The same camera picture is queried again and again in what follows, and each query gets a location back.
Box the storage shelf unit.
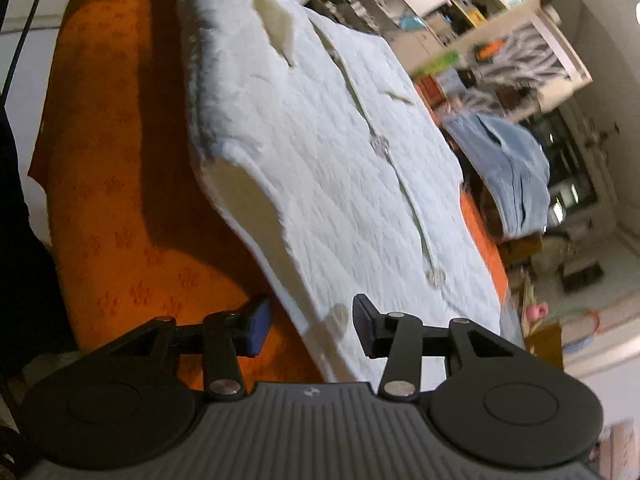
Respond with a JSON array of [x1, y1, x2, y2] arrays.
[[306, 0, 592, 122]]

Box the pink kettlebell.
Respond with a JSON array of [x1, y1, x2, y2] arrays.
[[524, 301, 549, 323]]

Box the light blue denim jeans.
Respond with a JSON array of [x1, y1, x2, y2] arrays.
[[442, 112, 550, 240]]

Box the white quilted vest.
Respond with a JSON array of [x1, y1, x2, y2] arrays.
[[178, 0, 501, 384]]

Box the orange patterned table mat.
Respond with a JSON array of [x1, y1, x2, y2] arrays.
[[27, 0, 511, 394]]

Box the colourful hula hoop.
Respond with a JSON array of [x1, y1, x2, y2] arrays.
[[560, 309, 602, 356]]

